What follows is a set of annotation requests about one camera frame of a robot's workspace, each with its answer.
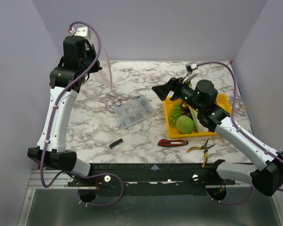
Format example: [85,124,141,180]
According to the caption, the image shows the yellow plastic tray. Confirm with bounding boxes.
[163,93,231,139]

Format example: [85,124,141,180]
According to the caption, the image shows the red utility knife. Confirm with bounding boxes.
[158,139,189,147]

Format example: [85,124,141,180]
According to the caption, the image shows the aluminium rail frame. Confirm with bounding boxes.
[16,168,281,226]

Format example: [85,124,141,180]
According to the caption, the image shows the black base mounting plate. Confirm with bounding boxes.
[68,163,235,197]

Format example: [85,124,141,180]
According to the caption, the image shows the green celery stalk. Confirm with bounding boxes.
[187,82,209,133]

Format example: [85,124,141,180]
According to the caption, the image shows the green cabbage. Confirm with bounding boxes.
[176,115,195,134]

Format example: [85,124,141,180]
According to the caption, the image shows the yellow handled pliers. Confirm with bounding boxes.
[186,138,215,168]

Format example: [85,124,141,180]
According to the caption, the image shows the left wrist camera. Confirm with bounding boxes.
[74,26,92,39]

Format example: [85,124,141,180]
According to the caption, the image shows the clear plastic screw box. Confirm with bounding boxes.
[114,95,154,129]

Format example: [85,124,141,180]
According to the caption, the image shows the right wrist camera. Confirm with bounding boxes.
[183,63,200,83]

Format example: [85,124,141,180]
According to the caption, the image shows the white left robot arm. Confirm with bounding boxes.
[27,36,101,186]

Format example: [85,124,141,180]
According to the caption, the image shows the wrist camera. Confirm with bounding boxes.
[74,26,92,39]
[183,63,200,83]

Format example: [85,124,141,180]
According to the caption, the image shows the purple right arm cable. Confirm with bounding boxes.
[193,61,283,205]

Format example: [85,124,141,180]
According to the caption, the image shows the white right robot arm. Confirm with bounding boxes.
[152,78,283,196]

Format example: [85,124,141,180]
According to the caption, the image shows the green grape bunch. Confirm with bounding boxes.
[169,104,182,127]

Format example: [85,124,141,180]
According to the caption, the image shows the black ic chip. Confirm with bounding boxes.
[109,138,123,149]

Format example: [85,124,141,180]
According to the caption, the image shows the clear zip top bag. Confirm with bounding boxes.
[92,44,113,89]

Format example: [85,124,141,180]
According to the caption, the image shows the dark red onion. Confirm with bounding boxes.
[181,101,189,111]

